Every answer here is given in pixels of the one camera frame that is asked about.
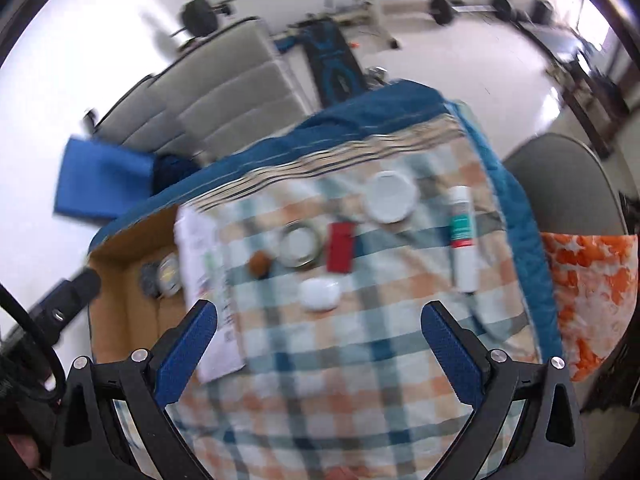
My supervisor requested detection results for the grey round-back chair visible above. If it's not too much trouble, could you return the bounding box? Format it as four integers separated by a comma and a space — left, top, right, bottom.
502, 132, 628, 241

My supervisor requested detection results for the white round jar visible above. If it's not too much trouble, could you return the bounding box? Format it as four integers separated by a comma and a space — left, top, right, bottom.
364, 171, 418, 224

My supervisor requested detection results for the white tube with green label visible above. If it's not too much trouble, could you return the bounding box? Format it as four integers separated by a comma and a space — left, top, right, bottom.
447, 186, 481, 293

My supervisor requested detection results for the short barbell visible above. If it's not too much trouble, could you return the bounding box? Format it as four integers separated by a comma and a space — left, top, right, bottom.
429, 0, 516, 26

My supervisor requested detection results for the black patterned round tin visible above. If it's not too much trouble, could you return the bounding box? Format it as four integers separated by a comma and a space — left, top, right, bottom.
139, 262, 160, 298

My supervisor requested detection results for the white bench press rack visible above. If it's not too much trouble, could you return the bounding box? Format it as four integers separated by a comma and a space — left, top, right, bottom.
320, 0, 401, 51

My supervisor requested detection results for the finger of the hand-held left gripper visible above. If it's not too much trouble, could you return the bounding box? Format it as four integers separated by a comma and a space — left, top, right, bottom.
25, 267, 103, 347

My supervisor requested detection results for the brown nut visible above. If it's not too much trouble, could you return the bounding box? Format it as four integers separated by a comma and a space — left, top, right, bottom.
250, 251, 273, 278

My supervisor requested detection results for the orange and white cloth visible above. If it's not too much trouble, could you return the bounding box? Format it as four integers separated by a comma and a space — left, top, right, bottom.
542, 232, 640, 383

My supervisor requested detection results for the dark wooden chair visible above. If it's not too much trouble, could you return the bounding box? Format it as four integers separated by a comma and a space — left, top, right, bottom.
552, 55, 631, 158

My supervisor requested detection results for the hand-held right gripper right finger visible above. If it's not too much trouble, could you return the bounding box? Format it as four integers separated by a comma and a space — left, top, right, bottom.
421, 301, 587, 480

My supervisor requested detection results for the blue quilt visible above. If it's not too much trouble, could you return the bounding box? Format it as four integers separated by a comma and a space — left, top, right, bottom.
87, 79, 566, 361

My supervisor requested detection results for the blue foam mat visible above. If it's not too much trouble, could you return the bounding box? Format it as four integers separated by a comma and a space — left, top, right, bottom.
54, 135, 153, 223

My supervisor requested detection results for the checked blanket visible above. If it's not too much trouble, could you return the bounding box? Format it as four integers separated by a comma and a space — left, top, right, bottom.
165, 120, 543, 480

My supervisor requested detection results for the cardboard box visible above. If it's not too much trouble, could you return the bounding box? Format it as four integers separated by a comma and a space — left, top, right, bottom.
87, 205, 251, 386

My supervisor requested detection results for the grey padded chair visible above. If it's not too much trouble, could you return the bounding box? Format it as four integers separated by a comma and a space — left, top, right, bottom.
92, 74, 201, 161
150, 17, 313, 166

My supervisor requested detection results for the black and blue weight bench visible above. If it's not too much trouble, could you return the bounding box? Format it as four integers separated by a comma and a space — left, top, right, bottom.
297, 20, 368, 106

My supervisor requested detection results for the white earbuds case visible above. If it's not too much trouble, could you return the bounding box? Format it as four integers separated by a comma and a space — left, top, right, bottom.
299, 279, 342, 311

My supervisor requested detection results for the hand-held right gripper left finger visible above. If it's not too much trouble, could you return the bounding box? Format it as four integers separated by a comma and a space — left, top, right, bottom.
52, 299, 221, 480

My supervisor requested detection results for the red lighter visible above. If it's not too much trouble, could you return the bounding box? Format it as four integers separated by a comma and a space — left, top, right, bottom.
326, 221, 355, 274

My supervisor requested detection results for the person's left hand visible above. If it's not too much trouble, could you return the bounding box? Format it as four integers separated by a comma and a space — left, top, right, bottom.
0, 432, 41, 476

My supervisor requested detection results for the small metal tin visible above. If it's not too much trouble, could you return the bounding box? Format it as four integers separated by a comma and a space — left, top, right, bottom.
277, 222, 322, 270

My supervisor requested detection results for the silver round tin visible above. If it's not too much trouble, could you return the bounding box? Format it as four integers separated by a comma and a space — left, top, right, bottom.
157, 254, 183, 297

